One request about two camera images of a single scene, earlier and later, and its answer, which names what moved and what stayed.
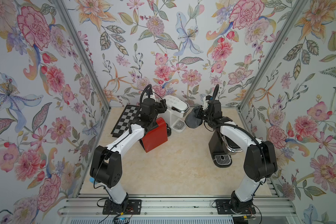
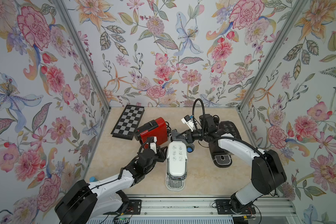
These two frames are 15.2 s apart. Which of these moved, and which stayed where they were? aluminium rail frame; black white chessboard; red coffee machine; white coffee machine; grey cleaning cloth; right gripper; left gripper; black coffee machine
Moved: white coffee machine; right gripper; left gripper; grey cleaning cloth
Stayed: red coffee machine; black coffee machine; black white chessboard; aluminium rail frame
